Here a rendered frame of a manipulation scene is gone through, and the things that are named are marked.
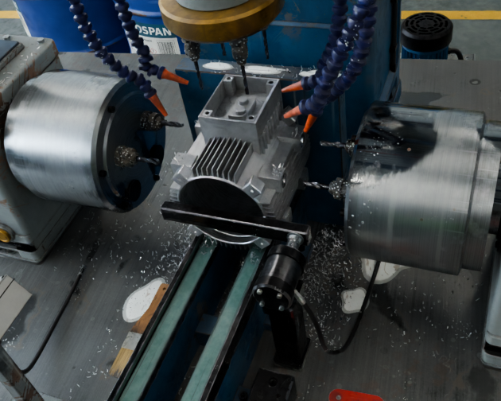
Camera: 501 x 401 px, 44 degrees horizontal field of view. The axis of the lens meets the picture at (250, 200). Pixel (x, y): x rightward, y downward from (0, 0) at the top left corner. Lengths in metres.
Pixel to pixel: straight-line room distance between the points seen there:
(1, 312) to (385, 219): 0.56
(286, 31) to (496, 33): 2.31
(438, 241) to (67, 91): 0.66
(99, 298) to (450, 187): 0.70
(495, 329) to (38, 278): 0.86
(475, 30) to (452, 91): 1.81
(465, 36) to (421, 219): 2.51
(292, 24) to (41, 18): 2.03
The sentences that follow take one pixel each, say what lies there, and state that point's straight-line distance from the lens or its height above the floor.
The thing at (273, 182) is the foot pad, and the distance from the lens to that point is 0.98.
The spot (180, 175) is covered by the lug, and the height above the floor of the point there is 1.09.
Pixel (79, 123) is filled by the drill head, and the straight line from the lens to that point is 1.08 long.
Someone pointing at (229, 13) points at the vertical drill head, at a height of 1.33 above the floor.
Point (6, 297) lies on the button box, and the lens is 0.97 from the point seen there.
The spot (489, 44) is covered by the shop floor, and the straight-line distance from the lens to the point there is 3.31.
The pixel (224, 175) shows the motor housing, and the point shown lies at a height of 1.10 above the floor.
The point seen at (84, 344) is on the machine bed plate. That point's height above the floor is 0.80.
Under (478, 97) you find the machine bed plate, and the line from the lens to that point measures 1.59.
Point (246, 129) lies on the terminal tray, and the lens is 0.99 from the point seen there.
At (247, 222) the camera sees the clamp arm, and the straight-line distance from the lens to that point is 0.98.
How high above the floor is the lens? 1.74
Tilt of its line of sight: 45 degrees down
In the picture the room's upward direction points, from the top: 11 degrees counter-clockwise
